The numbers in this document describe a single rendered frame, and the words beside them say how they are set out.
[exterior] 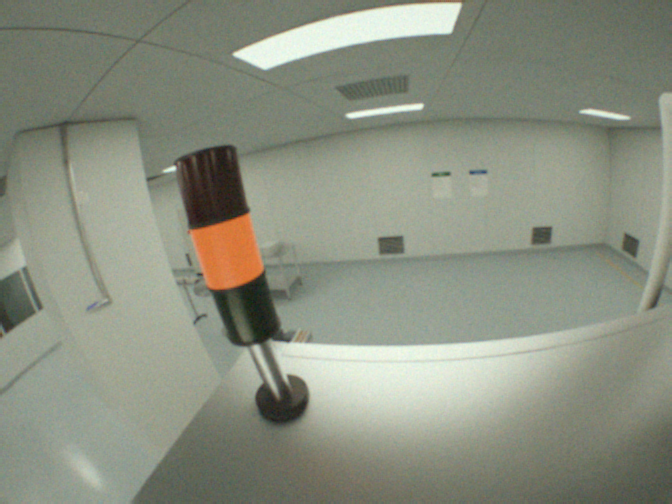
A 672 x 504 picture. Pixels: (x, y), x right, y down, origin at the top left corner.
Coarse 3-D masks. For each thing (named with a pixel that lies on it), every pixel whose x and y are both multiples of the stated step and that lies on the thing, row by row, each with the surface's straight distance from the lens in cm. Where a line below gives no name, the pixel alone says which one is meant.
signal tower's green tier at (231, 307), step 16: (256, 288) 20; (224, 304) 20; (240, 304) 20; (256, 304) 20; (272, 304) 22; (224, 320) 22; (240, 320) 21; (256, 320) 21; (272, 320) 22; (240, 336) 22; (256, 336) 21
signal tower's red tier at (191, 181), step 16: (192, 160) 18; (208, 160) 18; (224, 160) 18; (176, 176) 20; (192, 176) 18; (208, 176) 18; (224, 176) 18; (240, 176) 20; (192, 192) 18; (208, 192) 18; (224, 192) 18; (240, 192) 19; (192, 208) 19; (208, 208) 18; (224, 208) 18; (240, 208) 19; (192, 224) 19
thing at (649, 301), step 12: (660, 108) 104; (660, 216) 104; (660, 228) 103; (660, 240) 103; (660, 252) 104; (660, 264) 104; (660, 276) 106; (648, 288) 108; (660, 288) 108; (648, 300) 109
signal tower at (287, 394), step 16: (176, 160) 20; (208, 224) 18; (208, 288) 21; (240, 288) 19; (272, 336) 22; (256, 352) 24; (272, 352) 25; (256, 368) 26; (272, 368) 25; (272, 384) 27; (288, 384) 28; (304, 384) 29; (256, 400) 30; (272, 400) 29; (288, 400) 28; (304, 400) 28; (272, 416) 28; (288, 416) 28
